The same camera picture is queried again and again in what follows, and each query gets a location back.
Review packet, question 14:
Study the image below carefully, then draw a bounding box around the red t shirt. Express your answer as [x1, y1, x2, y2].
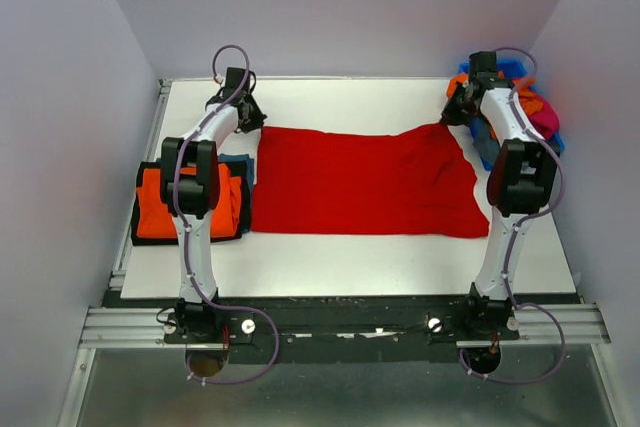
[252, 124, 489, 239]

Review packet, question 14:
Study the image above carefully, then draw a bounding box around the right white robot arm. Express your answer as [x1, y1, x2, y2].
[440, 51, 559, 339]

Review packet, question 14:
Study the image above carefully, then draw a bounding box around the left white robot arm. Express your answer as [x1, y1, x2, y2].
[160, 67, 266, 344]

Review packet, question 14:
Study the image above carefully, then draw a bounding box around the folded teal t shirt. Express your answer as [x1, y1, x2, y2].
[136, 144, 253, 208]

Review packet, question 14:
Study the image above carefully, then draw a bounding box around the folded black t shirt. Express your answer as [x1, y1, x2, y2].
[130, 154, 255, 246]

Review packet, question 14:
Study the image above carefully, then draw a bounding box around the crumpled orange t shirt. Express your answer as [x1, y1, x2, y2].
[440, 72, 554, 140]

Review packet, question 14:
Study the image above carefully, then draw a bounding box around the blue plastic bin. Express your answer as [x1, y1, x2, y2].
[490, 59, 564, 152]

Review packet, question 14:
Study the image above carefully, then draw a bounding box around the grey t shirt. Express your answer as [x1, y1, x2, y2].
[471, 118, 500, 170]

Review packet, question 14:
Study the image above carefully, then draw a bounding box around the magenta t shirt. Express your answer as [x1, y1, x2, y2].
[528, 93, 560, 140]

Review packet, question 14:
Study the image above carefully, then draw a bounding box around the folded orange t shirt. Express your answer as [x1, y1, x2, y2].
[131, 162, 245, 246]

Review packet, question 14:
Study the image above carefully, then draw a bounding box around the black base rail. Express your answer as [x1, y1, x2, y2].
[102, 294, 521, 366]

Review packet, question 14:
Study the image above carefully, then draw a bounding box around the aluminium frame rail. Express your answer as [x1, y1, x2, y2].
[79, 304, 611, 350]

